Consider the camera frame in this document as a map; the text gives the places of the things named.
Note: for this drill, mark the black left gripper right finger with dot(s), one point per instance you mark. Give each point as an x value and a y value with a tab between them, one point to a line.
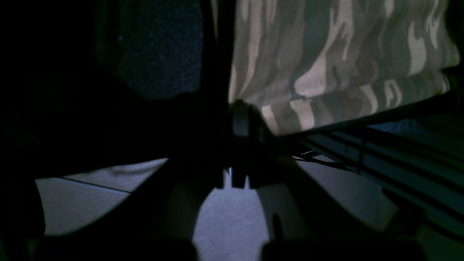
305	223

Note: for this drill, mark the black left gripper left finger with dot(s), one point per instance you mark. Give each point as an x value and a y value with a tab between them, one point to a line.
157	221

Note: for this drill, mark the camouflage t-shirt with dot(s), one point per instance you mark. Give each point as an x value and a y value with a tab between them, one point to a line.
307	64

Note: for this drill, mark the aluminium frame rail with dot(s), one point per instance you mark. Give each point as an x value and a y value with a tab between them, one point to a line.
419	160

